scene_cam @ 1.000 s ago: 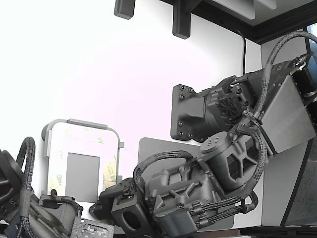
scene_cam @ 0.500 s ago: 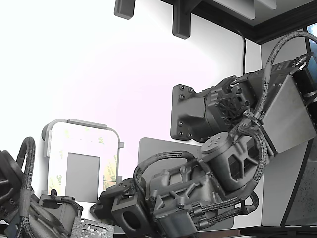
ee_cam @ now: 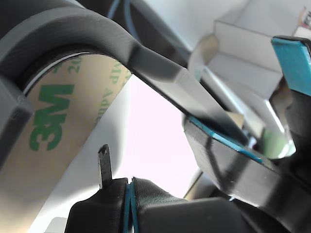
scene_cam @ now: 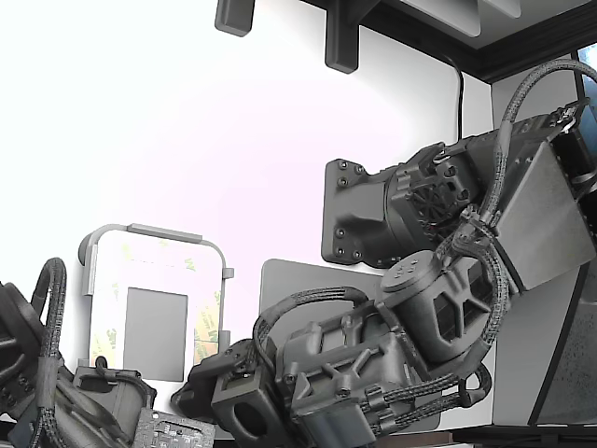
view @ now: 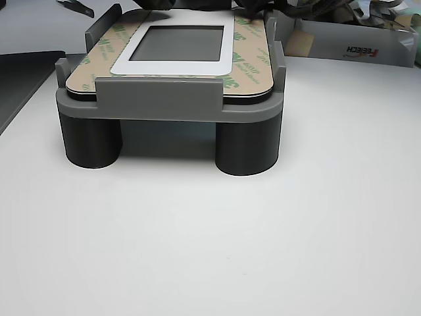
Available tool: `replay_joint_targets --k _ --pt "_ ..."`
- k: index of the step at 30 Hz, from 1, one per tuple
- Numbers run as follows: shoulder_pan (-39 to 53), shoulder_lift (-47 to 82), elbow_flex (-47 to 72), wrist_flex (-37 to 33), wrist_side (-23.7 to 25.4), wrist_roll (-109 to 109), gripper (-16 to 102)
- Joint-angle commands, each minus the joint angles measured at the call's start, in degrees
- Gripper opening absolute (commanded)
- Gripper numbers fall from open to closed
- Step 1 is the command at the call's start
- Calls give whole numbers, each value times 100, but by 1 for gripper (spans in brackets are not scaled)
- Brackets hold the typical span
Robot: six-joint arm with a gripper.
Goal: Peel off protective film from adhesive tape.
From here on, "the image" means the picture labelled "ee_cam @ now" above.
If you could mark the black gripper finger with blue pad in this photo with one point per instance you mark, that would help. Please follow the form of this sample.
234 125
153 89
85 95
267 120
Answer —
243 174
296 63

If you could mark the tan curved-corner 3M liner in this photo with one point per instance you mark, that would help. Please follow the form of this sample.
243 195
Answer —
60 121

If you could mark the white box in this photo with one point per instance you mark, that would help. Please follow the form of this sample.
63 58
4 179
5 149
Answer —
243 63

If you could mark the curled tan strip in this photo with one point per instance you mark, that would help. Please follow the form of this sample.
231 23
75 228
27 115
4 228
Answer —
206 48

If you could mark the thin blue band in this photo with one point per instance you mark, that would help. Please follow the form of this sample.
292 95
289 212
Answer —
128 206

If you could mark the small metal blade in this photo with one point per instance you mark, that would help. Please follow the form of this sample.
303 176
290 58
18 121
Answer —
105 162

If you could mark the white plate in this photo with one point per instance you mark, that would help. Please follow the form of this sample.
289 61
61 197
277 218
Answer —
114 116

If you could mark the grey fixture frame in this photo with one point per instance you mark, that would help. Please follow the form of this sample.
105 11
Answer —
85 29

